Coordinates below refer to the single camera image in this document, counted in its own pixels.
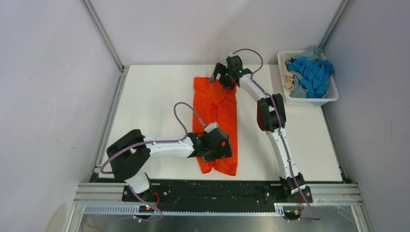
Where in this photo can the left controller board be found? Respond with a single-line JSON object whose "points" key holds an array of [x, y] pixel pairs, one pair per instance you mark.
{"points": [[146, 209]]}

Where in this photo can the right controller board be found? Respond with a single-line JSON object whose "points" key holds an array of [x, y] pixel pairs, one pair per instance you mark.
{"points": [[292, 215]]}

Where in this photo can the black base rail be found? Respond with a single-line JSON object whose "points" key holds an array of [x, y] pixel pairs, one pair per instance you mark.
{"points": [[207, 196]]}

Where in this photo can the controller board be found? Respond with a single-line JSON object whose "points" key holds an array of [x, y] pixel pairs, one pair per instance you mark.
{"points": [[146, 209], [292, 215]]}

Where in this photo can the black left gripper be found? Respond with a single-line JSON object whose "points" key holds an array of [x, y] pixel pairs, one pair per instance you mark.
{"points": [[224, 152]]}

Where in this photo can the orange t shirt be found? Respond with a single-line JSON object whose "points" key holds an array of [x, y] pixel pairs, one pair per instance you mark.
{"points": [[213, 103]]}

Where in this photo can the left aluminium frame post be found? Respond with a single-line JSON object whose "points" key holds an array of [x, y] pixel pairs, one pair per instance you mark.
{"points": [[100, 29]]}

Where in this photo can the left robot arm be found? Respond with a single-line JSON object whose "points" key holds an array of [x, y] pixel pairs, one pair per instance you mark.
{"points": [[129, 154]]}

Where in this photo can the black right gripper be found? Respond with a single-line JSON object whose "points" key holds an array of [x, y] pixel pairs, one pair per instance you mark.
{"points": [[222, 68]]}

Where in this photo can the aluminium frame post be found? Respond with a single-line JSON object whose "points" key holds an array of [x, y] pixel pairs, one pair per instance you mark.
{"points": [[336, 19], [100, 29]]}

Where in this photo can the right aluminium frame post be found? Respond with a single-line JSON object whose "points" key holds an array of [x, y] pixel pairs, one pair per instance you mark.
{"points": [[336, 19]]}

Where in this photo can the white plastic laundry basket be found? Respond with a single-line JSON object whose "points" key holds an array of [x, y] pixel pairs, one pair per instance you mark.
{"points": [[331, 94]]}

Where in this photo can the blue t shirt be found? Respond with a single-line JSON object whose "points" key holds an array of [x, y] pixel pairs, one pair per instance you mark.
{"points": [[312, 76]]}

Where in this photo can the aluminium base frame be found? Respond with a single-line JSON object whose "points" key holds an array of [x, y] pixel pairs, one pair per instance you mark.
{"points": [[330, 207]]}

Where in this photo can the beige t shirt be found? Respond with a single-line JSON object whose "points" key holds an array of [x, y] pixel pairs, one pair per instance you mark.
{"points": [[289, 81]]}

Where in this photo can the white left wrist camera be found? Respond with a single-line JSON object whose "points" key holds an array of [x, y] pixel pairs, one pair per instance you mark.
{"points": [[211, 127]]}

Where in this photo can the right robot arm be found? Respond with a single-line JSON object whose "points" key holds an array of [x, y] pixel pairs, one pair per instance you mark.
{"points": [[271, 118]]}

